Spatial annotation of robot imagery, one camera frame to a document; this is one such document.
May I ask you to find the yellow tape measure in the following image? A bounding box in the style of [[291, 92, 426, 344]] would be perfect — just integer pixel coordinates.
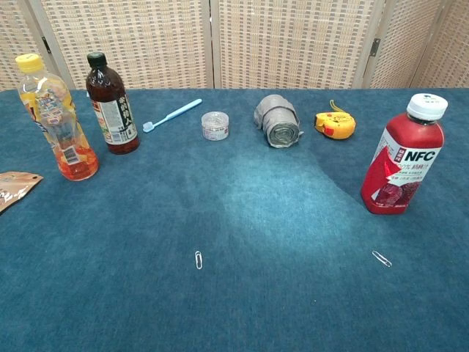
[[314, 99, 357, 140]]

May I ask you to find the small clear plastic jar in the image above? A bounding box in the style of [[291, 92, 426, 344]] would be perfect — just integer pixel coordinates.
[[200, 111, 230, 142]]

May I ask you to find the light blue toothbrush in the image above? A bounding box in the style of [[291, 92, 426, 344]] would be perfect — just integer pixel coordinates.
[[142, 98, 203, 133]]

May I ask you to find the red NFC juice bottle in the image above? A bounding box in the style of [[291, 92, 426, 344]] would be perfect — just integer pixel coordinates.
[[361, 92, 449, 216]]

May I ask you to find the blue tablecloth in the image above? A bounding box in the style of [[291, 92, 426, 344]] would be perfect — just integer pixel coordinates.
[[0, 87, 469, 352]]

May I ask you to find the woven folding screen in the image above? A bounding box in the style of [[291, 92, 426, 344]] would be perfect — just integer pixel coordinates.
[[0, 0, 469, 92]]

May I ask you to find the yellow-capped orange tea bottle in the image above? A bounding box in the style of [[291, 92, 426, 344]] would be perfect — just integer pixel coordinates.
[[15, 53, 100, 182]]

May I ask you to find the grey roll of bags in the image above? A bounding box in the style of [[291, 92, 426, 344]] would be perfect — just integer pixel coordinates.
[[253, 94, 305, 149]]

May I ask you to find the brown spout pouch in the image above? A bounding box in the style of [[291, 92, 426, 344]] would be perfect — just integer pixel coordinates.
[[0, 171, 44, 215]]

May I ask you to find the dark tea bottle black cap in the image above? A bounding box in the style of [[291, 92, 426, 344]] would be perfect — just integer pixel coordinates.
[[85, 51, 141, 155]]

